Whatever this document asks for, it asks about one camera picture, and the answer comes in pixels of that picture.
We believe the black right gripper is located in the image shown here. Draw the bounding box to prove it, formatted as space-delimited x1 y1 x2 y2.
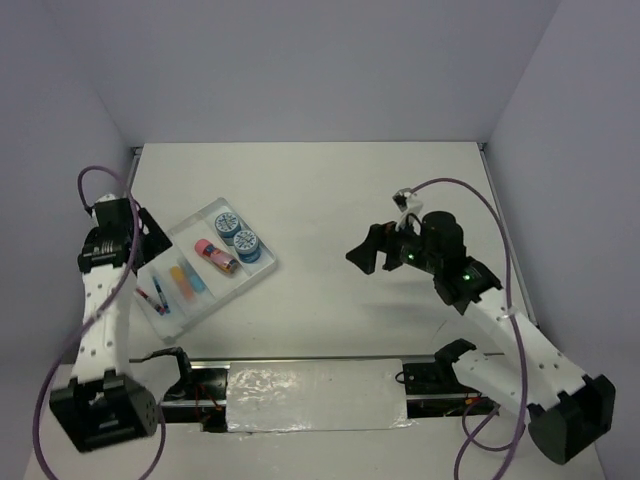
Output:
346 212 441 274

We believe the yellow pink highlighter pen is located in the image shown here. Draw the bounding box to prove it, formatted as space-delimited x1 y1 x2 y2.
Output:
169 265 195 301

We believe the pink sticky notes tube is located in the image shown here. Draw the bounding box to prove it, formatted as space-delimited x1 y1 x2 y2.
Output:
194 239 239 275

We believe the blue gel pen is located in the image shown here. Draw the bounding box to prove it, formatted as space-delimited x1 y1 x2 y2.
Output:
152 276 171 314

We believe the red gel pen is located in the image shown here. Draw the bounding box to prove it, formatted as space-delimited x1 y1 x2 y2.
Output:
136 287 165 315

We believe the blue round splash-lid container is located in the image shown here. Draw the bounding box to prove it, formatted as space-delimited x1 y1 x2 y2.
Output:
233 229 261 263

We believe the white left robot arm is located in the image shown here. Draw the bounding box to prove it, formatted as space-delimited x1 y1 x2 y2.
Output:
49 194 172 453

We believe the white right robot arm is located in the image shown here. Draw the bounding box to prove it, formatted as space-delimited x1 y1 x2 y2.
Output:
346 211 616 465

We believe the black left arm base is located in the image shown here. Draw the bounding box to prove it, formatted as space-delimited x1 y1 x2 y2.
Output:
131 347 228 433

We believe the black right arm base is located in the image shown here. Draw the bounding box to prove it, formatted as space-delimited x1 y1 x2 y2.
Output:
395 339 486 419

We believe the blue round container in tray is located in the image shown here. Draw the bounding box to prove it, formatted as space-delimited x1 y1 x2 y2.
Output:
214 212 242 242

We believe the silver foil sheet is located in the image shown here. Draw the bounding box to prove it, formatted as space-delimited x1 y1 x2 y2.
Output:
226 359 412 433

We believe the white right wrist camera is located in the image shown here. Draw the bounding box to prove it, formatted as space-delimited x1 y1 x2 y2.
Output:
392 188 423 231

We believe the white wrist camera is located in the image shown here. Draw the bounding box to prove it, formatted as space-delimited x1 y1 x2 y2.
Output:
392 188 423 231
87 193 121 219

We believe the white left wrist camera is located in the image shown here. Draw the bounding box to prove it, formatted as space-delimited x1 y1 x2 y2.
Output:
87 193 121 219

